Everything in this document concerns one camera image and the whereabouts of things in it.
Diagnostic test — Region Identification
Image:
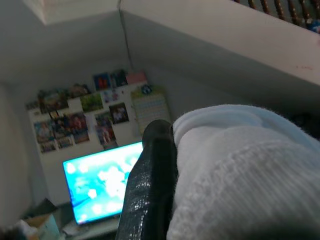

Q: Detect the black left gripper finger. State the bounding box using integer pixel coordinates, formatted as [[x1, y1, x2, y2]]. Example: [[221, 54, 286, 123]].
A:
[[116, 119, 180, 240]]

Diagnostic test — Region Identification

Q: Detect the white garment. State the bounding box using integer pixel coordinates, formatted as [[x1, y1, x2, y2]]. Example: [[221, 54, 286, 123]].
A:
[[166, 103, 320, 240]]

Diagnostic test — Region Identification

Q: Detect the flat screen television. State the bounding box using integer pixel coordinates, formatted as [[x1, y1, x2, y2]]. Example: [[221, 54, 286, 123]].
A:
[[62, 141, 145, 226]]

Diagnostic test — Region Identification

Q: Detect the white television bench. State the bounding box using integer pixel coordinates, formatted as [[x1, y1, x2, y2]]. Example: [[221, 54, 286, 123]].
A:
[[61, 214, 121, 240]]

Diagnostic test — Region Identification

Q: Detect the brown cardboard box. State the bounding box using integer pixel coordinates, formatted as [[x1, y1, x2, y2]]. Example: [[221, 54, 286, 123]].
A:
[[21, 197, 62, 240]]

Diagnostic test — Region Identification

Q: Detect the brown wooden stair banister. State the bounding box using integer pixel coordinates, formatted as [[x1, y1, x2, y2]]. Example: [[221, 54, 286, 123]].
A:
[[246, 0, 320, 33]]

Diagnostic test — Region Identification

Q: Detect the wall calendar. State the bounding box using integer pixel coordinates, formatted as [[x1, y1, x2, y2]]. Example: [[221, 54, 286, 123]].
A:
[[130, 85, 173, 138]]

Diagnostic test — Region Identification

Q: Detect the photo collage wall board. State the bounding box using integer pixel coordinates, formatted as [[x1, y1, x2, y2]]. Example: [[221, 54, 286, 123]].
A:
[[26, 69, 148, 155]]

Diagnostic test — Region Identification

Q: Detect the thin dark wall cable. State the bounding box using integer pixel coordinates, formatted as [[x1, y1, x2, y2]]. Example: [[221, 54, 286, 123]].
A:
[[119, 0, 136, 72]]

